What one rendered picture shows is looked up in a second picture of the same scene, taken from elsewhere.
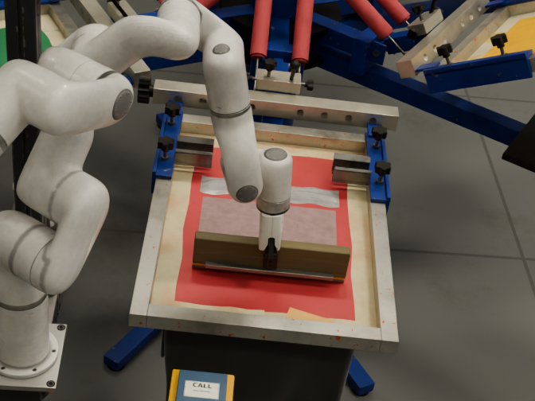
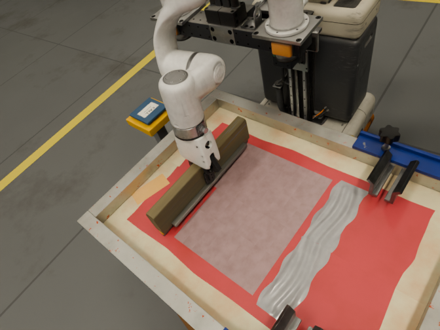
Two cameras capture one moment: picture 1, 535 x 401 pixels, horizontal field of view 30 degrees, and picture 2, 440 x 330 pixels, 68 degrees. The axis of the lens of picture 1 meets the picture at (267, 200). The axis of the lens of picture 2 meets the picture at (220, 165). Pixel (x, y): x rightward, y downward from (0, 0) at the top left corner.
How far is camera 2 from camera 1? 240 cm
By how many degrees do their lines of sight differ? 88
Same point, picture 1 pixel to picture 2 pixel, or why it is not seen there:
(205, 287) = not seen: hidden behind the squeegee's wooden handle
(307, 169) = (344, 315)
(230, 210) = (300, 193)
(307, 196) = (287, 276)
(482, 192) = not seen: outside the picture
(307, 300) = not seen: hidden behind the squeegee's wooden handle
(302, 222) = (252, 248)
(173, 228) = (296, 143)
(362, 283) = (151, 251)
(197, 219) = (299, 163)
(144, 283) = (234, 100)
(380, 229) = (180, 302)
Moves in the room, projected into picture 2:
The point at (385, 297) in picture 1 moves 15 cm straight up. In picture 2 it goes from (111, 240) to (78, 209)
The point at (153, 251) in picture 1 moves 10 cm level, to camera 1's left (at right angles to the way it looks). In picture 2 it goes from (262, 112) to (283, 91)
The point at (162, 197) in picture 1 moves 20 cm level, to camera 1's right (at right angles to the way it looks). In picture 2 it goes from (325, 134) to (279, 187)
